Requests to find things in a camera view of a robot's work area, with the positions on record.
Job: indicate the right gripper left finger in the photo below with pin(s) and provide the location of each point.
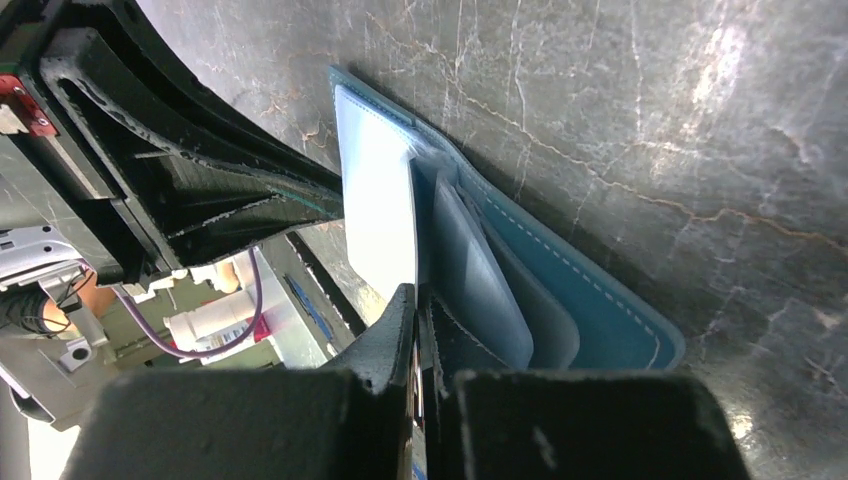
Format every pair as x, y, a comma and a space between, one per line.
348, 419

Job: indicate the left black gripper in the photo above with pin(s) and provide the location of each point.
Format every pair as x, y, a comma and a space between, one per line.
116, 158

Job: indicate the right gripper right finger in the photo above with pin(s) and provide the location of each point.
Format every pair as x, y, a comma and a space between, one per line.
484, 421

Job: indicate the blue card holder wallet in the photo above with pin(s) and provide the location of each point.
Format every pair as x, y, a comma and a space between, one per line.
417, 212

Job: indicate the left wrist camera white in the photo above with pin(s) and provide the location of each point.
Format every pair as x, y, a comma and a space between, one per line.
55, 353

